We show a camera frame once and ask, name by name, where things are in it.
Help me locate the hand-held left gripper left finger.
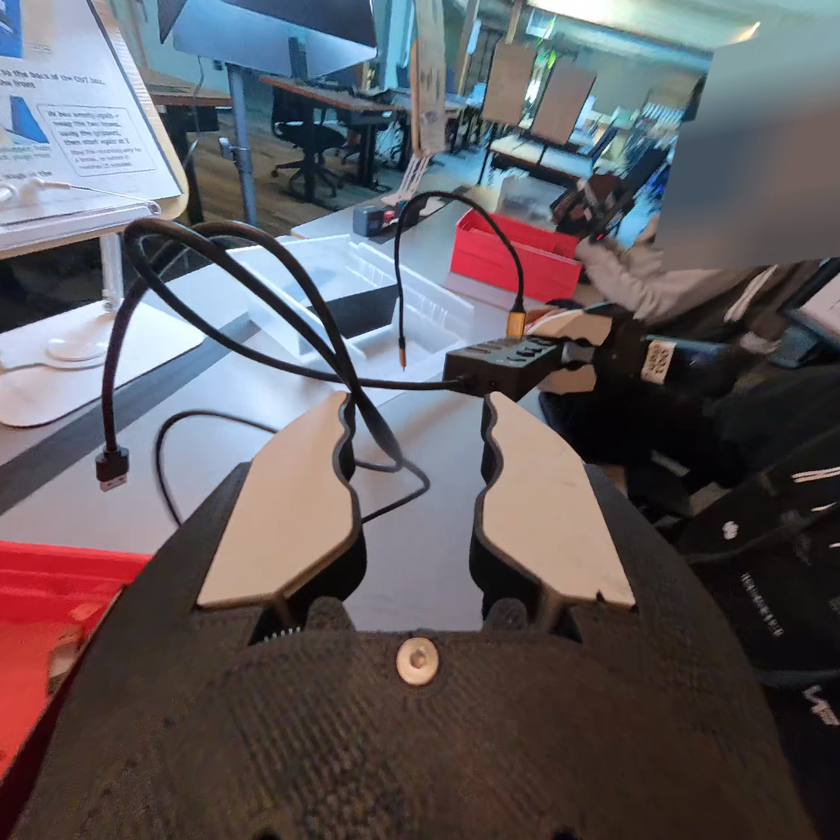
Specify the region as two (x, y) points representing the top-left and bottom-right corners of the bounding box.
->
(196, 391), (368, 634)

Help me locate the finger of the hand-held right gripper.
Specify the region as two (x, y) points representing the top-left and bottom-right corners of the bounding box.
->
(541, 363), (599, 396)
(525, 308), (616, 347)

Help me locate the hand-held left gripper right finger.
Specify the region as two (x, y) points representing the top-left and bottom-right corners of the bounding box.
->
(470, 391), (637, 627)

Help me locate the black cable orange usb plug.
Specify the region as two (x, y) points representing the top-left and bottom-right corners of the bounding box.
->
(392, 190), (528, 371)

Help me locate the red plastic bin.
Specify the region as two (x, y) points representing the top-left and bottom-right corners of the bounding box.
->
(0, 539), (153, 795)
(449, 209), (585, 304)

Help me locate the clear plastic bin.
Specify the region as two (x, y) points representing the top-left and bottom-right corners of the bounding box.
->
(226, 233), (483, 383)

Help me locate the black bin divider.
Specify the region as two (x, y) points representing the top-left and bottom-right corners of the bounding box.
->
(307, 294), (409, 342)

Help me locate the instruction sheet on stand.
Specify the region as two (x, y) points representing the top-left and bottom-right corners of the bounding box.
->
(0, 0), (206, 429)

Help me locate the wooden pillar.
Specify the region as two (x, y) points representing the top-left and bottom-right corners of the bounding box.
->
(387, 0), (455, 206)

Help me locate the black office chair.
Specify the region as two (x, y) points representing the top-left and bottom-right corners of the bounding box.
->
(271, 84), (349, 201)

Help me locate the dark office desk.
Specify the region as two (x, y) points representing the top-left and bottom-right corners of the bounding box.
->
(258, 74), (473, 194)

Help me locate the grey monitor pole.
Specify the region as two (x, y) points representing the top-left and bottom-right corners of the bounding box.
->
(226, 62), (261, 227)

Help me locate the grey computer monitor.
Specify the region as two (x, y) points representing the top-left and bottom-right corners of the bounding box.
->
(156, 0), (379, 80)

